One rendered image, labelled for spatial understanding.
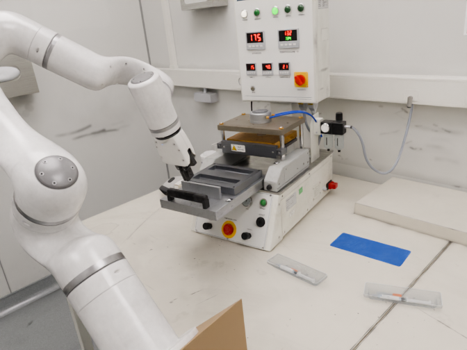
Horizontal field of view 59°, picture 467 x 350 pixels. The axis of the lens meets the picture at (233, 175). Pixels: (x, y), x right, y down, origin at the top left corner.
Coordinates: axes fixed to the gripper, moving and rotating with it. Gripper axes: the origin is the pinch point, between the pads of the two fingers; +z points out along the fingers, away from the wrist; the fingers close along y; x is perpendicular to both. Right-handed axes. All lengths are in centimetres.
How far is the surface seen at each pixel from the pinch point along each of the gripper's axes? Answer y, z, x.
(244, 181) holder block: 10.1, 11.6, 11.5
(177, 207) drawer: -3.6, 9.4, -6.1
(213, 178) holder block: -2.5, 12.6, 11.2
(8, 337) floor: -130, 95, -53
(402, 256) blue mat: 55, 40, 18
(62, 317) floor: -118, 103, -30
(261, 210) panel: 11.8, 25.2, 12.5
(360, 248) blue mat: 42, 40, 18
